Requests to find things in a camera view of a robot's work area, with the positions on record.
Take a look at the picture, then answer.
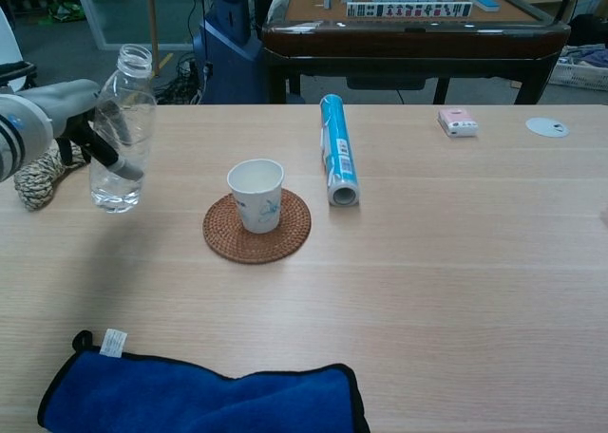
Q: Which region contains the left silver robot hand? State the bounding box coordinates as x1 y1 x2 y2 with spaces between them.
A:
28 78 145 182

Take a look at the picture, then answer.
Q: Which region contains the clear plastic bottle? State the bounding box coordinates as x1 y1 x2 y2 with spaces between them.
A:
89 44 159 215

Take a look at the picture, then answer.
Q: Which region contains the white paper cup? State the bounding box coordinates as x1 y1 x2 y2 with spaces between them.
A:
226 159 286 235

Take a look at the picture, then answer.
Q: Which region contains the wooden pole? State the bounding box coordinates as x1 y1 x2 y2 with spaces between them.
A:
147 0 162 79

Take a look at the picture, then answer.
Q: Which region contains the blue machine base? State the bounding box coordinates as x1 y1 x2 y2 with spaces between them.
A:
191 0 306 105

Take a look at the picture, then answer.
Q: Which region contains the brown woven round coaster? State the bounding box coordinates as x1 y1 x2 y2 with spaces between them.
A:
202 188 314 266

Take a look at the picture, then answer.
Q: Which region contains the blue wrapped bag roll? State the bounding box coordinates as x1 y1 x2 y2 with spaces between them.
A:
318 94 361 208

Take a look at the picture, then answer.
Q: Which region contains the blue cloth with black trim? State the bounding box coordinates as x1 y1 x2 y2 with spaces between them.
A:
36 329 372 433

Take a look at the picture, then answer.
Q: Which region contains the dark wooden mahjong table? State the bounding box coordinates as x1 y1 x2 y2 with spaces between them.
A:
260 0 573 105

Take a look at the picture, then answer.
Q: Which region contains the white faced mahjong tile row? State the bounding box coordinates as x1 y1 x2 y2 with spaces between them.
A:
346 1 475 19

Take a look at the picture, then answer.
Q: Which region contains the pink playing card box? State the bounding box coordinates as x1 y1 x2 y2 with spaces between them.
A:
437 108 480 140

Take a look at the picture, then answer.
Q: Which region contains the white round lid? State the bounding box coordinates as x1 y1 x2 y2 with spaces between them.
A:
524 116 571 139

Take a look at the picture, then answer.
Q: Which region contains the white plastic basket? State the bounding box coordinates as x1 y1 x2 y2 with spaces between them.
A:
549 45 608 92

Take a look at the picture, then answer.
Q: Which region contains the beige black rope bundle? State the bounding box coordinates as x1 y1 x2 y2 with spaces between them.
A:
12 145 92 213

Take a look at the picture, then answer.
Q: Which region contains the black floor cable bundle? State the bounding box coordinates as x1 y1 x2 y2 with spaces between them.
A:
141 51 206 105

